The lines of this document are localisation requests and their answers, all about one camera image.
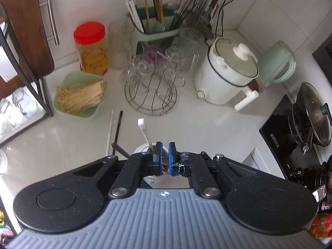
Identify white drip tray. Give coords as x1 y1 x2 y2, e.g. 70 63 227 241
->
0 82 48 146

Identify green electric kettle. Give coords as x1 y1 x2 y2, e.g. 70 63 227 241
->
258 40 297 85

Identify red-lid plastic jar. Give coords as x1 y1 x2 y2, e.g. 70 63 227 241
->
73 22 109 76

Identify floral ceramic bowl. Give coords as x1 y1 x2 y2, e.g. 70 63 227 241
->
250 79 265 92

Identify wooden cutting board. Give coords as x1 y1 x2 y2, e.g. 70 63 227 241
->
0 0 60 78

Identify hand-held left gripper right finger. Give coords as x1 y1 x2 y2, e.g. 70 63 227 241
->
168 142 256 199

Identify green utensil drainer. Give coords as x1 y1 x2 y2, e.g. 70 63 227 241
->
128 5 181 52

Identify black induction cooktop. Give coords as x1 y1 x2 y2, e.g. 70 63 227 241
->
259 95 325 182

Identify drinking glass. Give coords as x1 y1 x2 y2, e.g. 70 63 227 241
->
12 88 39 118
0 97 15 129

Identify row of hanging kitchen utensils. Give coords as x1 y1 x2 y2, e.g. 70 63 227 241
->
176 0 234 29

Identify smartphone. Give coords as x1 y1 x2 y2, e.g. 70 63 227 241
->
311 184 328 201

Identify white rack caddy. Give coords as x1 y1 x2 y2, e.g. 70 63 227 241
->
0 21 21 83

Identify black wok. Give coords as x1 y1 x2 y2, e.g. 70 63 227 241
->
288 104 315 152

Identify black power cable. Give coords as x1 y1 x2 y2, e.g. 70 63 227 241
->
214 0 238 37

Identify black dish rack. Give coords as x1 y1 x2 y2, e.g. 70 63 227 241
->
0 2 54 117

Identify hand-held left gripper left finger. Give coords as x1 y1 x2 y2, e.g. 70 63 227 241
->
74 141 164 198

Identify wire cup rack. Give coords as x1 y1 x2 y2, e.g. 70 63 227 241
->
124 67 186 115

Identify dried noodles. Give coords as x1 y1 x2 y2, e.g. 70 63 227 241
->
56 80 107 114

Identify thin wooden chopstick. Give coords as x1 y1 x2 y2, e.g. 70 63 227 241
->
144 0 150 28

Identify brown wooden chopstick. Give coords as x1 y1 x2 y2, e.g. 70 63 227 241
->
157 0 164 24
153 0 160 24

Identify black chopstick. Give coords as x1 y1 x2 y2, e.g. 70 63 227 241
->
111 143 131 159
112 111 123 155

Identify crystal goblet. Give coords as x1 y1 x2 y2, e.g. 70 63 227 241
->
163 47 186 73
121 65 140 86
132 54 155 78

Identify white electric cooker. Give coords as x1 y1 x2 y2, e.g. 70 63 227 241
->
194 38 260 111

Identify white ceramic mug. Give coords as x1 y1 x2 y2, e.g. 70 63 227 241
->
132 143 190 189

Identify green plastic basket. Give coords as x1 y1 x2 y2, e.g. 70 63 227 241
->
53 71 107 120

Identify textured glass mug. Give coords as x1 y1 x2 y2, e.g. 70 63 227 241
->
179 27 205 72
107 21 133 70

